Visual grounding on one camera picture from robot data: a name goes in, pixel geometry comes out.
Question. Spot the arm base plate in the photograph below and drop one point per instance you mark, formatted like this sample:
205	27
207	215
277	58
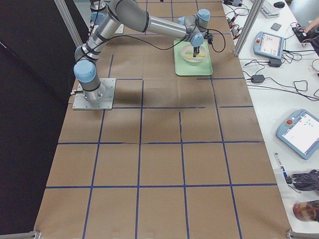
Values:
96	102

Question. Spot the dark folded umbrella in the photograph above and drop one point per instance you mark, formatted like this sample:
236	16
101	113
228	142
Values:
304	181

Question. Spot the black computer mouse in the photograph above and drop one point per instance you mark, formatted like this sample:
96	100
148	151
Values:
279	4

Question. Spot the far teach pendant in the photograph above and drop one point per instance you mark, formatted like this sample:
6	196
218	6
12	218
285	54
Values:
268	45

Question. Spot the teach pendant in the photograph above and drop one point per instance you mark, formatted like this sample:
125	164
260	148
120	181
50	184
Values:
268	45
300	132

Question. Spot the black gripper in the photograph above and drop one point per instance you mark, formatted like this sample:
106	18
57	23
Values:
195	47

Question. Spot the white round plate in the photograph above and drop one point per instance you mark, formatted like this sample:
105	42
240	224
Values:
188	49

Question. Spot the white keyboard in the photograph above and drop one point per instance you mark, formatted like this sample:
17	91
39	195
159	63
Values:
268	10

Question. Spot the black power adapter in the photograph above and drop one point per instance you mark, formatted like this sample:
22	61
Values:
275	63
257	79

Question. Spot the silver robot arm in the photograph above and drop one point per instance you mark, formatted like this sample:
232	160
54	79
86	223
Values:
191	29

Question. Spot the near teach pendant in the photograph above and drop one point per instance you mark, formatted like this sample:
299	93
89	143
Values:
300	132

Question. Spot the aluminium right frame post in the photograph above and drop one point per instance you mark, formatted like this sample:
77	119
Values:
247	26

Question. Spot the aluminium frame post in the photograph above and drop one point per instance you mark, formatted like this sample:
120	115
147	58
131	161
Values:
247	26
68	20

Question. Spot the light green tray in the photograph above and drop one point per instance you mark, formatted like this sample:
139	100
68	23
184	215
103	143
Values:
184	69

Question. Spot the yellow plastic fork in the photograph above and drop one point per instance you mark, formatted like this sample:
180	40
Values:
191	55

